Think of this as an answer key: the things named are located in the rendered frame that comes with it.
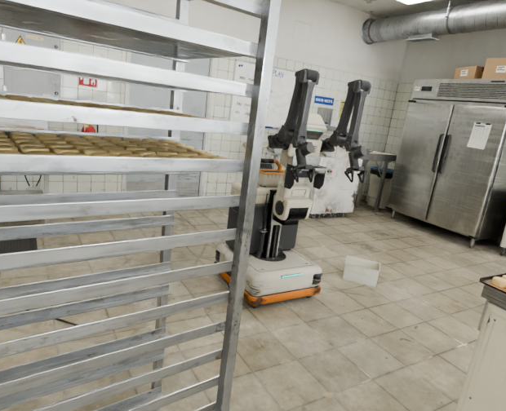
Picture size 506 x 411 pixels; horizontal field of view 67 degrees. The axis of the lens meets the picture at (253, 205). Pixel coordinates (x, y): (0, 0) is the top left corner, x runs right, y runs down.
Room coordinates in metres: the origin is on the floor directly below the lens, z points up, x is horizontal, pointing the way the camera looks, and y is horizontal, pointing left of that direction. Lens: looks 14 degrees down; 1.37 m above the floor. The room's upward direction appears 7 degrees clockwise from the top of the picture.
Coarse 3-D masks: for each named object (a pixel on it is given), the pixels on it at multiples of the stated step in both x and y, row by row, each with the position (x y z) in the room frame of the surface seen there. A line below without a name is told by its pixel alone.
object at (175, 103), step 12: (180, 0) 1.27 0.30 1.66; (180, 12) 1.27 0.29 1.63; (180, 96) 1.28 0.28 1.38; (180, 108) 1.28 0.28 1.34; (168, 132) 1.29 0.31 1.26; (168, 180) 1.27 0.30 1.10; (168, 228) 1.27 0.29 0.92; (168, 252) 1.28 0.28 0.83; (156, 324) 1.28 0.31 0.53; (156, 384) 1.27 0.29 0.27
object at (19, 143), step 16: (0, 144) 0.75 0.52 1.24; (16, 144) 0.83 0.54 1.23; (32, 144) 0.79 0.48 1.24; (48, 144) 0.87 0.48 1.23; (64, 144) 0.85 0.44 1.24; (80, 144) 0.88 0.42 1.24; (96, 144) 0.94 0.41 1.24; (112, 144) 0.95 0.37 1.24; (128, 144) 0.98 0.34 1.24; (144, 144) 1.03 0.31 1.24; (160, 144) 1.07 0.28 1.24; (176, 144) 1.13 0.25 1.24
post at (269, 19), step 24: (264, 0) 0.93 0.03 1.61; (264, 24) 0.92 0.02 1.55; (264, 48) 0.91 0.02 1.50; (264, 72) 0.92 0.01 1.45; (264, 96) 0.92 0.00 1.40; (264, 120) 0.93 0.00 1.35; (240, 216) 0.93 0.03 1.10; (240, 240) 0.92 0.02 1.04; (240, 264) 0.92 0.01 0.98; (240, 288) 0.92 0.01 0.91; (240, 312) 0.93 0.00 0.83; (216, 408) 0.93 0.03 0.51
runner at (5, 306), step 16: (160, 272) 0.81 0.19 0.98; (176, 272) 0.84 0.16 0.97; (192, 272) 0.86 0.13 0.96; (208, 272) 0.89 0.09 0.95; (80, 288) 0.70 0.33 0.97; (96, 288) 0.72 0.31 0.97; (112, 288) 0.74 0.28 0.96; (128, 288) 0.77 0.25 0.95; (0, 304) 0.62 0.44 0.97; (16, 304) 0.63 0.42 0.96; (32, 304) 0.65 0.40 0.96; (48, 304) 0.67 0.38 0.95
